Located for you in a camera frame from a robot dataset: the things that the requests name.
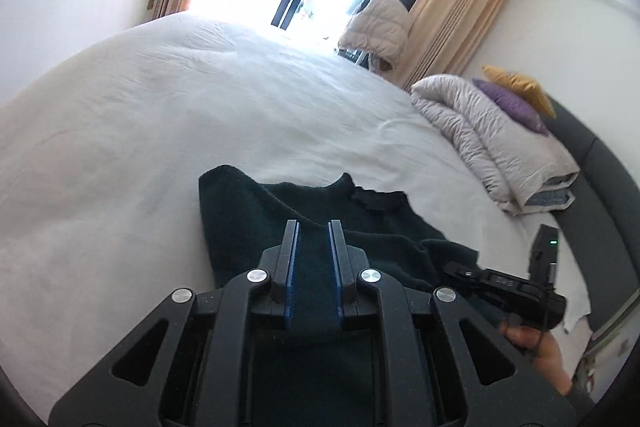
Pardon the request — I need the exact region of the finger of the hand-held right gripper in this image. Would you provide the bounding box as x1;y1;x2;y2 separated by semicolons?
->
443;261;487;292

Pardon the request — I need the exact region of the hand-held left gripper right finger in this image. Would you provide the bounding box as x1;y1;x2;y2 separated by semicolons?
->
327;219;578;427

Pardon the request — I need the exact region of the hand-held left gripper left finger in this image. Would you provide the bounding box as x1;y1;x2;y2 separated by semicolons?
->
48;219;301;427

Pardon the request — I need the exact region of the dark green knit sweater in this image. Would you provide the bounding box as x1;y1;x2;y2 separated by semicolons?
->
198;165;506;427

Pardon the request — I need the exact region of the person's right forearm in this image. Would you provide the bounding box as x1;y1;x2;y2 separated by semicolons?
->
559;382;597;427

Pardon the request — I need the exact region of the person's right hand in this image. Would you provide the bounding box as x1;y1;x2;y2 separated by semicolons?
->
499;323;574;395

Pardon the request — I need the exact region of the dark grey headboard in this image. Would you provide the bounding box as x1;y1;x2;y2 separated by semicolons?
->
542;96;637;333

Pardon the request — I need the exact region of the folded beige duvet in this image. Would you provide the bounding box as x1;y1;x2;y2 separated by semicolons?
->
410;74;581;215

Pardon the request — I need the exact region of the purple pillow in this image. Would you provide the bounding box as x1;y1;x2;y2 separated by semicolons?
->
472;78;551;135

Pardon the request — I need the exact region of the white bed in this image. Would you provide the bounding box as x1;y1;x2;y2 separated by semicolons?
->
0;14;591;423

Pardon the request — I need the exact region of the yellow pillow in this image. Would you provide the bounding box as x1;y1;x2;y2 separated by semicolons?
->
481;65;557;118

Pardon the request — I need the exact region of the beige puffer jacket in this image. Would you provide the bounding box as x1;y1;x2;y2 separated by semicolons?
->
337;0;413;72

